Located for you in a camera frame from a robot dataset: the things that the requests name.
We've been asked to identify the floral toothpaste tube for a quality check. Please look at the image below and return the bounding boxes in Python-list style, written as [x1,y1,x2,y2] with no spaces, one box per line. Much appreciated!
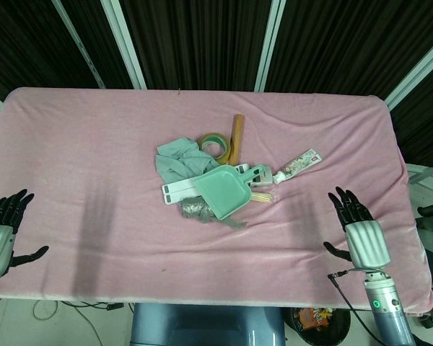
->
[272,147,323,186]

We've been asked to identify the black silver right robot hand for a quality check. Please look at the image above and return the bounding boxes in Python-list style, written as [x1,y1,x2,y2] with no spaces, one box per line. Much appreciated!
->
[323,185,391,270]

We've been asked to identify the orange snack wrapper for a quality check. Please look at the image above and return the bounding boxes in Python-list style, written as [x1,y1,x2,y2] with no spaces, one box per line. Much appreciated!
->
[298,307,333,329]

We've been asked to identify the bamboo sticks in clear pack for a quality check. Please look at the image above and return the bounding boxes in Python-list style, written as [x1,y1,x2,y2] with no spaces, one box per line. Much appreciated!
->
[250,192,277,205]

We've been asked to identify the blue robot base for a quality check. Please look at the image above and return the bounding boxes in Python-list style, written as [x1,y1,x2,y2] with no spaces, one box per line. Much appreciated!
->
[129,301,288,346]

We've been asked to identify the black floor cables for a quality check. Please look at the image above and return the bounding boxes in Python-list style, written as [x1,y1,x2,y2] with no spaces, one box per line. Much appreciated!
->
[31,298,131,346]

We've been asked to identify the pale green cloth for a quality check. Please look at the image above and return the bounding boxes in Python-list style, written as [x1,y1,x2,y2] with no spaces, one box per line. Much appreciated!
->
[155,138,222,185]

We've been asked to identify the pink table cloth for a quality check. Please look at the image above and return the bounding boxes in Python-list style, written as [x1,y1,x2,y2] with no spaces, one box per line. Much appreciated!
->
[0,86,433,311]

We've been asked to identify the wooden stick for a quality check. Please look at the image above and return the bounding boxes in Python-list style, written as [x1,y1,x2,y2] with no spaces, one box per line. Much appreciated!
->
[228,113,247,165]

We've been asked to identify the thin grey frame bar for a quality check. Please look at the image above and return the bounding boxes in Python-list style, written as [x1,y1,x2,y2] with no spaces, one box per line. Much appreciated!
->
[51,0,106,89]

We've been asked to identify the grey garbage bag roll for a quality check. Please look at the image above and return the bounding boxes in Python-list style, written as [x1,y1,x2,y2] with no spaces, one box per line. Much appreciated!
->
[177,195,250,232]

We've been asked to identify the green plastic dustpan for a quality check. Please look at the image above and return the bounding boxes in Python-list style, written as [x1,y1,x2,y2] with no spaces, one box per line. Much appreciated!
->
[193,163,266,221]

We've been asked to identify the dark pleated curtain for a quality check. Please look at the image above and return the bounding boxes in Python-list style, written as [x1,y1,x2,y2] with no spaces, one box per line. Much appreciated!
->
[0,0,433,167]

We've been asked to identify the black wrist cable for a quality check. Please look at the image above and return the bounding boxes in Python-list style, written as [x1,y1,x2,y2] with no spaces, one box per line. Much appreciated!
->
[326,267,378,346]

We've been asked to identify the black trash bin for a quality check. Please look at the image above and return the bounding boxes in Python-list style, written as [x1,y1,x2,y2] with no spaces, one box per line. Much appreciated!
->
[291,306,355,346]

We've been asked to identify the yellow green tape roll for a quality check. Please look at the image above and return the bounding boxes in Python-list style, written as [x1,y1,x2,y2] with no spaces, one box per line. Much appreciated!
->
[196,131,232,165]

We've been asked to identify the white frame post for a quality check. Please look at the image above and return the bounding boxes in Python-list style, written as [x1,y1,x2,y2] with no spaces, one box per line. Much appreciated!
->
[383,53,433,112]
[253,0,287,93]
[100,0,147,91]

